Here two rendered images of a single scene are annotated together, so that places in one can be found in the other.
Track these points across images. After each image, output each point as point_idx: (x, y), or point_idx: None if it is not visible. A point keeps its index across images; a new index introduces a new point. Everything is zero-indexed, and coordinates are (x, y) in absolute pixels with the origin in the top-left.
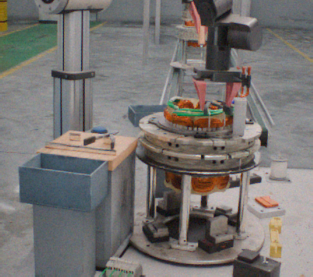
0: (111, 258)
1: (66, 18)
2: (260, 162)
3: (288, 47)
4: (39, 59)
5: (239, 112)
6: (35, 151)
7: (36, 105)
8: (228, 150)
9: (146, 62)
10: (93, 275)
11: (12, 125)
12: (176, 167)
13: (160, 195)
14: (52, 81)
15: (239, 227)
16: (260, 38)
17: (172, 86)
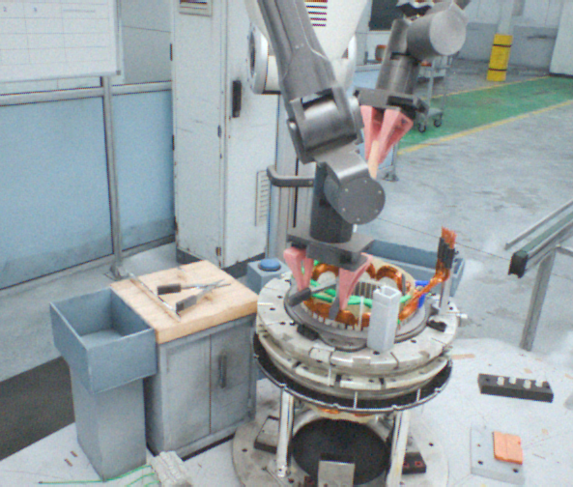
0: (162, 453)
1: (280, 100)
2: (417, 404)
3: None
4: (517, 121)
5: (379, 314)
6: (434, 233)
7: (474, 177)
8: (343, 370)
9: None
10: (140, 465)
11: (431, 195)
12: (271, 365)
13: None
14: (514, 151)
15: (386, 483)
16: (376, 201)
17: None
